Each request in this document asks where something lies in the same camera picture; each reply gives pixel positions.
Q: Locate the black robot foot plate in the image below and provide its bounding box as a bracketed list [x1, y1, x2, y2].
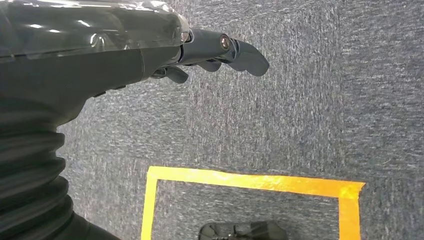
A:
[198, 220, 289, 240]

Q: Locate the yellow floor tape square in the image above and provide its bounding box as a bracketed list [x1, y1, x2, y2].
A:
[140, 165, 366, 240]

